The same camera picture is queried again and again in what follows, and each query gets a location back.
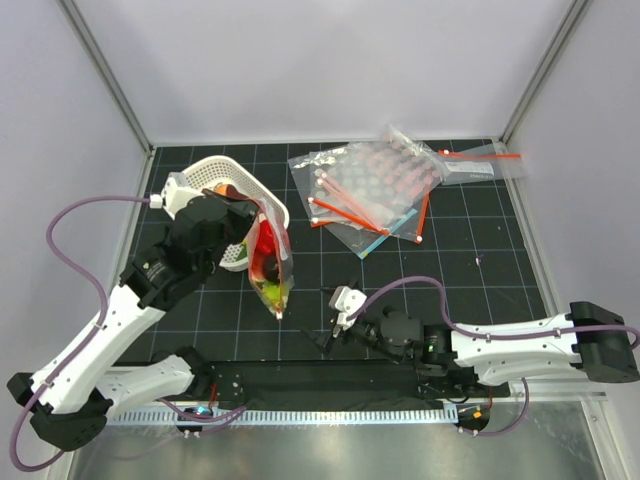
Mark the green toy celery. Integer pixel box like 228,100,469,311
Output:
257,281,290,316

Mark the toy watermelon slice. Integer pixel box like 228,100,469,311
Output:
249,251,266,285

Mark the red toy bell pepper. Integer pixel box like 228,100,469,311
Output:
254,220,277,256

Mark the clear orange zip bag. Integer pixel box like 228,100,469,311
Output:
245,198,294,321

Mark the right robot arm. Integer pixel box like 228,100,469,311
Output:
305,276,639,396

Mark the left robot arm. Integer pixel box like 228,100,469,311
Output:
7,193,258,452

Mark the pile of zip bags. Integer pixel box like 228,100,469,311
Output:
288,126,444,259

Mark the zip bag with label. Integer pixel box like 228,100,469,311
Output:
437,142,527,185

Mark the toy steak orange brown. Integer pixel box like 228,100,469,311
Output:
201,183,258,208

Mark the white plastic basket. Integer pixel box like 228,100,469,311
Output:
161,155,289,273

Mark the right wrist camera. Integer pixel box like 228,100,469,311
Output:
329,290,367,338

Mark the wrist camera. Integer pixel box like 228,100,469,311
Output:
329,290,367,338
149,172,202,220

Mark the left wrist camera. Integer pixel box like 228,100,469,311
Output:
149,172,202,220

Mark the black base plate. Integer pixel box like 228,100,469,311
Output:
211,360,510,412

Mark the slotted cable duct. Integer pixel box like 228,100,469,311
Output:
108,404,458,427

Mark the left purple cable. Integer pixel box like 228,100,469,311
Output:
8,194,249,473

